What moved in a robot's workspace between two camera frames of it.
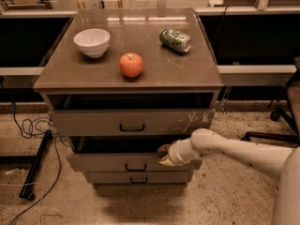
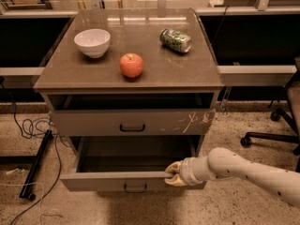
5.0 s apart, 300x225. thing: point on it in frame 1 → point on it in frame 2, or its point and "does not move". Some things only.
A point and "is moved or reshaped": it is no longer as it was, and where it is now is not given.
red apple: [131, 64] does not move
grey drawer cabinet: [122, 82] does not move
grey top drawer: [131, 122] does not move
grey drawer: [123, 154] is moved or reshaped
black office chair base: [289, 107] does not move
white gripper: [173, 154] → [188, 172]
